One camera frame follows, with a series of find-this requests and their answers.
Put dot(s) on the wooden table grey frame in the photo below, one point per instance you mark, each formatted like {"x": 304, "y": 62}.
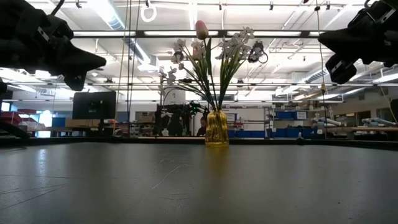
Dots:
{"x": 373, "y": 129}

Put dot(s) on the black hanging camera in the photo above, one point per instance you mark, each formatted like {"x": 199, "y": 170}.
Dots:
{"x": 258, "y": 51}

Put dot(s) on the pale grey robot arm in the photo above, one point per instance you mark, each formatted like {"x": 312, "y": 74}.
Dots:
{"x": 325, "y": 122}

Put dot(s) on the shelf with blue bins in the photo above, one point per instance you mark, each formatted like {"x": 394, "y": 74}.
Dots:
{"x": 289, "y": 115}

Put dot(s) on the cardboard box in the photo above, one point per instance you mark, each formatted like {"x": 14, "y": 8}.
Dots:
{"x": 77, "y": 123}

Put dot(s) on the person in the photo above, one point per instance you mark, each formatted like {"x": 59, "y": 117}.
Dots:
{"x": 202, "y": 126}

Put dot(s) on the black equipment rack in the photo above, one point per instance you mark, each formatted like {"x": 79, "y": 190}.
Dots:
{"x": 174, "y": 121}

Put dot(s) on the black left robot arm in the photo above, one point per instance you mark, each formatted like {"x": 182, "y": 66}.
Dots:
{"x": 6, "y": 31}

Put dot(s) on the yellow glass vase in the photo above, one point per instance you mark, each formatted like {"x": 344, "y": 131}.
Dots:
{"x": 216, "y": 130}

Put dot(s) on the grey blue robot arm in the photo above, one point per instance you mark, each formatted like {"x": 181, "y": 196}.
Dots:
{"x": 377, "y": 121}

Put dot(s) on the black light bar beam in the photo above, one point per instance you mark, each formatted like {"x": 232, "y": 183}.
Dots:
{"x": 140, "y": 33}

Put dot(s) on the black monitor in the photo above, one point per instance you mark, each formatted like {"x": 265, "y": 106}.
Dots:
{"x": 93, "y": 105}

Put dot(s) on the white flower bunch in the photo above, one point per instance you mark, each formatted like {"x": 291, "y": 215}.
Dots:
{"x": 239, "y": 35}
{"x": 179, "y": 43}

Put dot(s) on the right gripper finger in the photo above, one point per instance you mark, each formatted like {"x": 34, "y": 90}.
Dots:
{"x": 342, "y": 70}
{"x": 345, "y": 42}

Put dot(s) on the red bin shelf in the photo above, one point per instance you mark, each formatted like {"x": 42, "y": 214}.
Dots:
{"x": 14, "y": 116}

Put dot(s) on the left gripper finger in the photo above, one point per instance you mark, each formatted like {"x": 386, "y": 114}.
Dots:
{"x": 77, "y": 62}
{"x": 77, "y": 82}

